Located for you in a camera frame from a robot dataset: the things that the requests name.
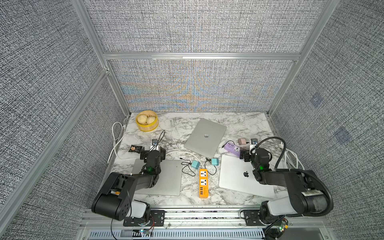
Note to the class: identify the yellow wooden steamer basket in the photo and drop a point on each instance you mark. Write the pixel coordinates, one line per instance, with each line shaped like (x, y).
(151, 127)

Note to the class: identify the left steamed bun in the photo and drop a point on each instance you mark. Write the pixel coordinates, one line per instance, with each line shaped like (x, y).
(142, 119)

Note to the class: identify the right steamed bun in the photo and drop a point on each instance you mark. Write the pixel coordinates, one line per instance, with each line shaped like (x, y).
(150, 120)

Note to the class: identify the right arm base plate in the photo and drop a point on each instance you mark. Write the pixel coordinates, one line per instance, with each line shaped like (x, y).
(252, 218)

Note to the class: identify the small black snack packet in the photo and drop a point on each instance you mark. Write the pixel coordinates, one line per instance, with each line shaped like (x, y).
(135, 149)

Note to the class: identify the silver laptop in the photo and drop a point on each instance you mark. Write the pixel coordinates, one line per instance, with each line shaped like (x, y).
(206, 138)
(237, 175)
(169, 183)

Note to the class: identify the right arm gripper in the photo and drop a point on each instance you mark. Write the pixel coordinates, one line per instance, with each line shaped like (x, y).
(246, 156)

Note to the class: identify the teal charger plug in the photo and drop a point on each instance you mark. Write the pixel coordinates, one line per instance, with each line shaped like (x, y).
(215, 162)
(195, 164)

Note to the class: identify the orange power strip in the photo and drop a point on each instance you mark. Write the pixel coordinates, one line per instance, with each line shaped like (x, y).
(203, 184)

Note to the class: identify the silver laptop front right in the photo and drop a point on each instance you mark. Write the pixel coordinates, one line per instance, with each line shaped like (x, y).
(237, 175)

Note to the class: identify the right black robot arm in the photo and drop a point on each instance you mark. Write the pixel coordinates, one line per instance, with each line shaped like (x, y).
(307, 196)

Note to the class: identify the aluminium front rail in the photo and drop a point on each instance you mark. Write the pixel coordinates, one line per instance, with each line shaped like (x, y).
(179, 223)

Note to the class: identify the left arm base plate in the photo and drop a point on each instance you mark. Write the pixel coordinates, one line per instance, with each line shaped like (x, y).
(153, 218)

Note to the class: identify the silver laptop front left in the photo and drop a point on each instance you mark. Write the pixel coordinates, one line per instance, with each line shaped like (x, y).
(169, 183)

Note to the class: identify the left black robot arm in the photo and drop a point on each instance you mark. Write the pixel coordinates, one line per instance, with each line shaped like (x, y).
(115, 199)

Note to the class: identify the silver laptop at back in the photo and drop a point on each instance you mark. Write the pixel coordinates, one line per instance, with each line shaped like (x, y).
(206, 138)

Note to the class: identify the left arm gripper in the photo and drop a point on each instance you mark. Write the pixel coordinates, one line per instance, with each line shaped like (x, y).
(143, 155)

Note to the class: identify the steamed bun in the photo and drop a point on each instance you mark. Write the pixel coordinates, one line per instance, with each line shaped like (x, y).
(150, 120)
(142, 119)

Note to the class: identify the pink charger plug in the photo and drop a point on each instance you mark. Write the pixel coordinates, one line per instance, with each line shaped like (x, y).
(242, 141)

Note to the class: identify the purple power strip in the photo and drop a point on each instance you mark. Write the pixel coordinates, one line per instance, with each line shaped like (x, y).
(233, 149)

